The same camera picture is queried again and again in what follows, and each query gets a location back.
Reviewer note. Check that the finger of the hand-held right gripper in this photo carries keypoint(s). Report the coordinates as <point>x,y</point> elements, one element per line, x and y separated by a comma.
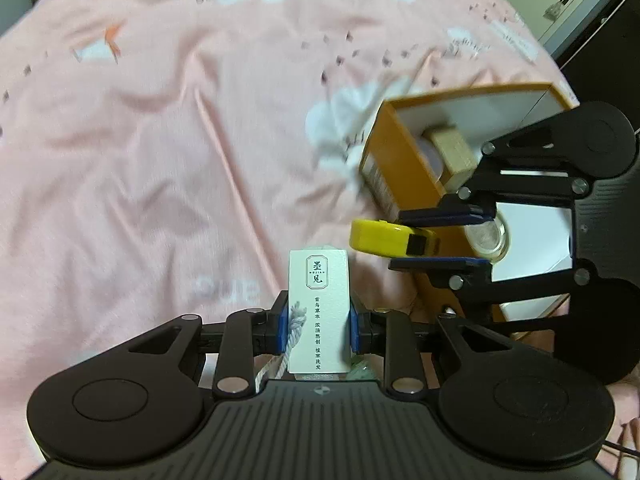
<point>440,216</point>
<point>435,264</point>

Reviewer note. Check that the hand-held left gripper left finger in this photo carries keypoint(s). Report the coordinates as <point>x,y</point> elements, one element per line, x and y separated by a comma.
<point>283,330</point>

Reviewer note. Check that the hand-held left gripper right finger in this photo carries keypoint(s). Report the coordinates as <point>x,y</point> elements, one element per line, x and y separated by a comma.
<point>355,330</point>

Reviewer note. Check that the gold round tin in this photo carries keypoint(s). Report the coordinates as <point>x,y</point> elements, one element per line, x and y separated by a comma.
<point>486,239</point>

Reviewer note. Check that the yellow tape measure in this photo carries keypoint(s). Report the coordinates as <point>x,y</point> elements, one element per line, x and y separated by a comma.
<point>382,235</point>

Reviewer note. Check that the small gold cardboard box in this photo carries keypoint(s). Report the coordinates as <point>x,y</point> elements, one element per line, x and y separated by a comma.
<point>455,152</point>

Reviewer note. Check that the orange cardboard box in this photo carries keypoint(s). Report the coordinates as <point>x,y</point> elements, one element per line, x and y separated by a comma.
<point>395,155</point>

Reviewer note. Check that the dark wardrobe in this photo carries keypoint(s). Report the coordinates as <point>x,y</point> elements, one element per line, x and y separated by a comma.
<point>605,55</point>

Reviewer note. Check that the cream door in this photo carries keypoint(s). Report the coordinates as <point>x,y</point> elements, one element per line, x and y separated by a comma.
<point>582,0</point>

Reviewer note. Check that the pink printed blanket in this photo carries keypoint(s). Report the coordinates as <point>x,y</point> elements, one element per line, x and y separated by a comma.
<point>150,135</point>

